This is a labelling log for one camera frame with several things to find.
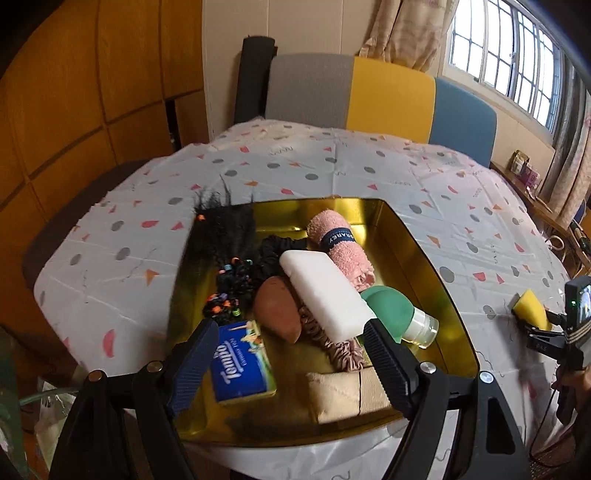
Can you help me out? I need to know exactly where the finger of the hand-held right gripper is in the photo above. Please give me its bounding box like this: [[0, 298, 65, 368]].
[[512, 314, 566, 352]]

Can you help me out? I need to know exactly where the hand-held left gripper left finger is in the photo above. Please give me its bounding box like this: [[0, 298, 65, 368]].
[[48, 318, 220, 480]]

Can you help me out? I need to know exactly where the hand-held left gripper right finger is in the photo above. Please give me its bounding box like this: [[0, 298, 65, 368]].
[[363, 318, 532, 480]]

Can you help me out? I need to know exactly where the yellow sponge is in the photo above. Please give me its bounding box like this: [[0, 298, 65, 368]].
[[510, 288, 552, 330]]

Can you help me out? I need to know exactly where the pink striped scrunchie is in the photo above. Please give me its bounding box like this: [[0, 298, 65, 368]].
[[298, 302, 370, 372]]

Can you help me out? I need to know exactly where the blue tissue packet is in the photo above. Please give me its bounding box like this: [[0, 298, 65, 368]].
[[210, 319, 278, 406]]

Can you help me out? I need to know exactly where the green squeeze bottle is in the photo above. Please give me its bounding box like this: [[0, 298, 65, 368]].
[[360, 285, 439, 347]]

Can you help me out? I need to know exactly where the beige mesh cloth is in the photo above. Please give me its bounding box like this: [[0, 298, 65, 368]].
[[305, 367, 404, 424]]

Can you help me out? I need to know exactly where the white sponge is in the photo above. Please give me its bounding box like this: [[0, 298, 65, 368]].
[[279, 249, 377, 343]]

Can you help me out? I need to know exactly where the brown makeup sponge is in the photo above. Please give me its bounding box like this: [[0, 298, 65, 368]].
[[253, 276, 303, 344]]

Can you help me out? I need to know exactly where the gold tin box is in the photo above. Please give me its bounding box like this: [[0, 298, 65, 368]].
[[171, 198, 481, 448]]

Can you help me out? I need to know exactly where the black scrunchie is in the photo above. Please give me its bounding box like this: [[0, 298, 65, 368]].
[[256, 234, 310, 287]]

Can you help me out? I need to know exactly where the pink towel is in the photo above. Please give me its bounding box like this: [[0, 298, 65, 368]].
[[307, 209, 376, 292]]

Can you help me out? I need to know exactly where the black beaded hair wig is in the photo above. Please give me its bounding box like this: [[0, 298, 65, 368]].
[[185, 178, 259, 324]]

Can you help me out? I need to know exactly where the wooden side desk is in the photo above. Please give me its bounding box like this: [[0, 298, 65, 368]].
[[489, 161, 591, 273]]

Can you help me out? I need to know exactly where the white plastic bag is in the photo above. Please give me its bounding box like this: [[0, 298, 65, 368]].
[[34, 378, 93, 467]]

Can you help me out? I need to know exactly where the purple box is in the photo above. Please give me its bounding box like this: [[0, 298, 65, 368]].
[[508, 150, 541, 190]]

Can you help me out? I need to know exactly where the beige patterned curtain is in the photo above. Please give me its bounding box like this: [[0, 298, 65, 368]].
[[360, 0, 458, 72], [540, 69, 591, 227]]

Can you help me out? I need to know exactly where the grey yellow blue headboard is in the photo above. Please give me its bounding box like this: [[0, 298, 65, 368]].
[[265, 53, 497, 167]]

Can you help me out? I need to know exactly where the barred window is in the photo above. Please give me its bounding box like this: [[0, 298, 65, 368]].
[[443, 0, 568, 134]]

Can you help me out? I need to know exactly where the black rolled mat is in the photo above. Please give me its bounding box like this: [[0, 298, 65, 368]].
[[233, 36, 278, 125]]

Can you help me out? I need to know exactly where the wooden wardrobe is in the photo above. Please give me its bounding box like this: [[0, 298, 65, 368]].
[[0, 0, 218, 296]]

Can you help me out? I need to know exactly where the black cable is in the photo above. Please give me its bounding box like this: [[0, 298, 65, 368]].
[[529, 406, 583, 464]]

